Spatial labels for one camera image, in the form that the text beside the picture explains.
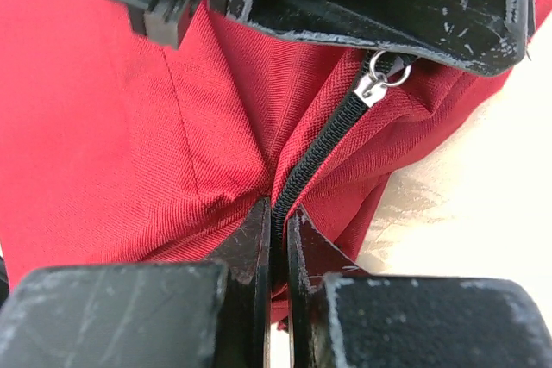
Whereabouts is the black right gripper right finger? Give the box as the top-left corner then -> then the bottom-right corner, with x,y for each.
287,210 -> 551,367

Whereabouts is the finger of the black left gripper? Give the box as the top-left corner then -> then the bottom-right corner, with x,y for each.
210,0 -> 536,77

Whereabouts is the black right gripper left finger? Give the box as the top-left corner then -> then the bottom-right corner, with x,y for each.
1,199 -> 271,368

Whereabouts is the red backpack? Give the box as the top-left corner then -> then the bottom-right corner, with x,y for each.
0,0 -> 552,330

